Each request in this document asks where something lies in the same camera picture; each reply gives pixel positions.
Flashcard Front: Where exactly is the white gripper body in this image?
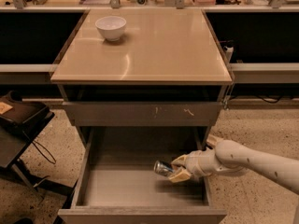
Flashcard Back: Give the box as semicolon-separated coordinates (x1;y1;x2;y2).
184;148;219;179

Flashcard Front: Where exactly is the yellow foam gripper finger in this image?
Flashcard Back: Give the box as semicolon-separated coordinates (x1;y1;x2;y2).
171;154;188;167
168;167;192;183

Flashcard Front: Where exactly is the grey open middle drawer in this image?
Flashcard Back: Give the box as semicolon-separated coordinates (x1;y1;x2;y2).
58;127;226;224

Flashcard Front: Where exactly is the beige top drawer cabinet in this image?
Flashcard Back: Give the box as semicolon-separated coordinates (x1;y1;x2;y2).
51;7;233;147

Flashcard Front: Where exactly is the grey closed top drawer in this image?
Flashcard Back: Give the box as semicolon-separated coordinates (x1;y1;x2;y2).
63;102;221;126

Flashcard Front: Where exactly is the white ceramic bowl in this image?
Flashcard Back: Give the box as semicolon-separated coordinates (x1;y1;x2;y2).
95;16;126;41

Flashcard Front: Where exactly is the black cable loop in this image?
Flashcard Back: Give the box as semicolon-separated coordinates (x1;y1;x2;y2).
31;139;58;165

